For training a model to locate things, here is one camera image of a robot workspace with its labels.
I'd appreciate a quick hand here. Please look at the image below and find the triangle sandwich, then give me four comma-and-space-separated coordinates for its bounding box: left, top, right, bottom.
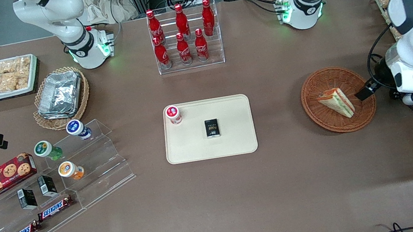
315, 85, 357, 123

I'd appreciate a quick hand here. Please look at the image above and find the brown round wicker basket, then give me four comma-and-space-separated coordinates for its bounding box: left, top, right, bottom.
297, 61, 381, 139

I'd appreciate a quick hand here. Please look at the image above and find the white rectangular snack tray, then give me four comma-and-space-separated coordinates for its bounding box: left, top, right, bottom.
0, 53, 43, 101

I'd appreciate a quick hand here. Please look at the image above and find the light oval wicker basket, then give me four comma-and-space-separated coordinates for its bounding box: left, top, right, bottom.
27, 64, 95, 134

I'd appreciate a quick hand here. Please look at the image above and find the beige plastic tray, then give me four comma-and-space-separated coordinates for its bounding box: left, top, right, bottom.
159, 92, 260, 166

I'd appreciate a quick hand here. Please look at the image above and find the green cap yogurt bottle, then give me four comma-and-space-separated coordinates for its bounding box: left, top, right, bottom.
32, 138, 64, 164

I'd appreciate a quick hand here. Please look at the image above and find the clear rice cracker pack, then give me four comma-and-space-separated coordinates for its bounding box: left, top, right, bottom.
0, 55, 33, 75
15, 68, 35, 90
0, 71, 21, 94

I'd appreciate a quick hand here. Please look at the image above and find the small black white-label box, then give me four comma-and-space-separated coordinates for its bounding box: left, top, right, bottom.
17, 187, 38, 212
36, 173, 59, 199

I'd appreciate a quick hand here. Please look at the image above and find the stack of silver foil packs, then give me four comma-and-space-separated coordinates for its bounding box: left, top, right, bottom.
32, 69, 87, 122

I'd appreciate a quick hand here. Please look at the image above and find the orange cap yogurt bottle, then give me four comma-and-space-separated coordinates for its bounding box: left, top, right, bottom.
57, 159, 87, 184

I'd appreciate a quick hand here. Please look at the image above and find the blue cap yogurt bottle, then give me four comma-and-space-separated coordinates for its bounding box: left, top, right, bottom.
64, 117, 94, 143

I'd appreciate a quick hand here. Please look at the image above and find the clear acrylic stepped display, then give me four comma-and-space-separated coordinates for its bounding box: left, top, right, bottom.
0, 114, 145, 232

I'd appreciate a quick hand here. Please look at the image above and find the clear acrylic bottle rack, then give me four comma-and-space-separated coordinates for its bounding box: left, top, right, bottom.
145, 0, 227, 77

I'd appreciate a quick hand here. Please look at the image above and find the small black box gold print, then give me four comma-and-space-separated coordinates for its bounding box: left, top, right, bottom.
204, 118, 222, 139

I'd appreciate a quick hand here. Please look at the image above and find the red cola bottle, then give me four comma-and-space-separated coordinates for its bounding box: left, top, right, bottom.
145, 8, 166, 45
152, 35, 173, 71
174, 31, 194, 67
199, 0, 218, 37
173, 2, 192, 40
192, 28, 211, 63

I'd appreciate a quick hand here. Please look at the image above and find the beige crumpled cloth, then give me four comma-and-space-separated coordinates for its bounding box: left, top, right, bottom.
79, 0, 140, 29

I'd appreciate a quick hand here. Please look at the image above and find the red cap yogurt bottle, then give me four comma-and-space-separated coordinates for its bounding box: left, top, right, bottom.
164, 104, 184, 126

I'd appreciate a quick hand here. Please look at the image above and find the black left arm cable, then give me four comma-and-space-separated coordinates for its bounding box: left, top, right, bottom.
361, 23, 404, 94

